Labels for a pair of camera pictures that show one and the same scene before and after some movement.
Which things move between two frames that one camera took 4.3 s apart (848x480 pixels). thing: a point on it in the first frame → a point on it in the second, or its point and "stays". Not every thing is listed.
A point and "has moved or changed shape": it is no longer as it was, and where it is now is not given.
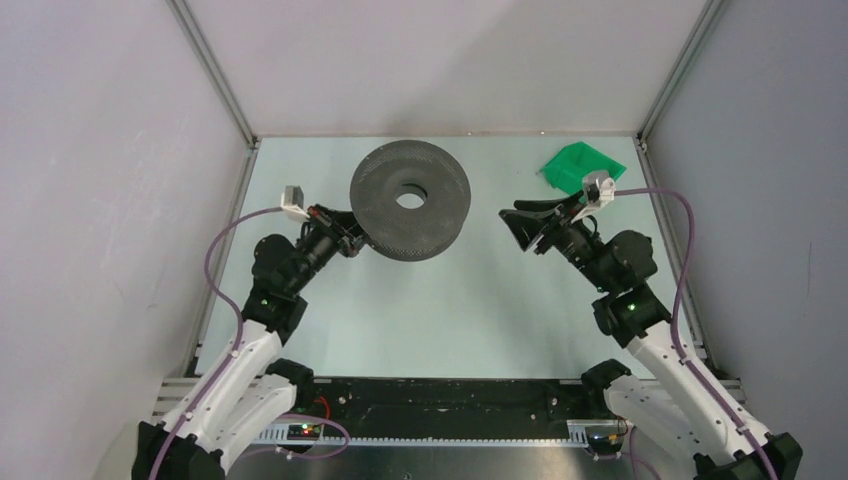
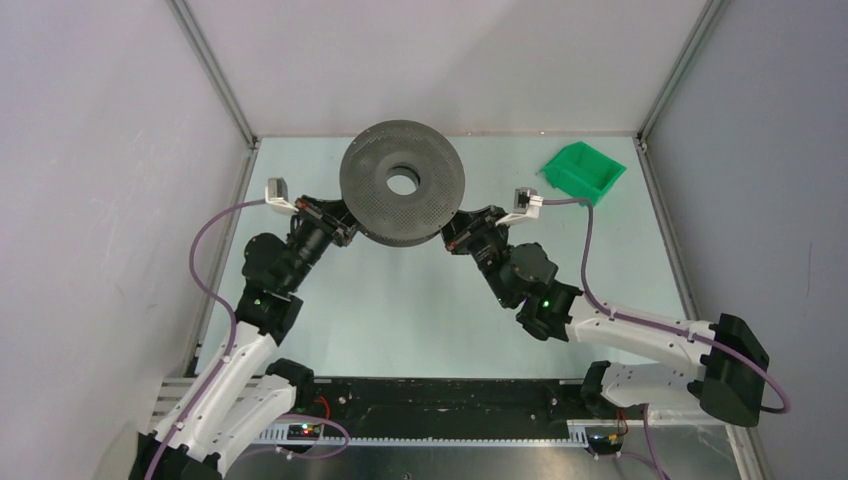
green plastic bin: x=566 y=170 stays
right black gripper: x=530 y=218 → x=467 y=228
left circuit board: x=304 y=431 stays
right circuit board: x=604 y=444 stays
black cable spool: x=398 y=232 has moved or changed shape
